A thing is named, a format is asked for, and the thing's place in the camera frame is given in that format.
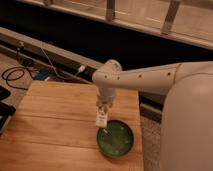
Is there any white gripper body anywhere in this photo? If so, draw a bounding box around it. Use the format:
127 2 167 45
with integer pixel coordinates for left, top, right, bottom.
96 87 116 107

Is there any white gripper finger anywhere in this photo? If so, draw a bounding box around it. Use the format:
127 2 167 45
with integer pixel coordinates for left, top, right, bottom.
104 106 110 114
97 106 102 113

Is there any small white bottle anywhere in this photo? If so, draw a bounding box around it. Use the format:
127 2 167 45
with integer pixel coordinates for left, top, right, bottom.
96 109 108 128

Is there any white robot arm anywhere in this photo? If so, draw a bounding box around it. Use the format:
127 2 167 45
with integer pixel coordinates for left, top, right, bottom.
92 60 213 171

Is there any green ceramic bowl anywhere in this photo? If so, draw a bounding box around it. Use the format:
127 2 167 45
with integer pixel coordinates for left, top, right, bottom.
96 120 134 158

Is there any blue box on floor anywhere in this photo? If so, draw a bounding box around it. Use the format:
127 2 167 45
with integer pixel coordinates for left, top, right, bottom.
34 69 49 81

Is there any black object at left edge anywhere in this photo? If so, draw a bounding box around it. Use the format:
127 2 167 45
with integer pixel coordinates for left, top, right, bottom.
0 86 16 135

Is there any white wall plug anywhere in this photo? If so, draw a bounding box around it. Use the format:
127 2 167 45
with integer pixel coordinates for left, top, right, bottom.
76 65 86 74

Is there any thin white cable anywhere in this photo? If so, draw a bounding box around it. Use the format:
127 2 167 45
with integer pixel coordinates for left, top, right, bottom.
39 46 64 79

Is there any black coiled cable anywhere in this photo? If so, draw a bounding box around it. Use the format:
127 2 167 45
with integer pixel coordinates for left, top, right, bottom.
1 65 37 90

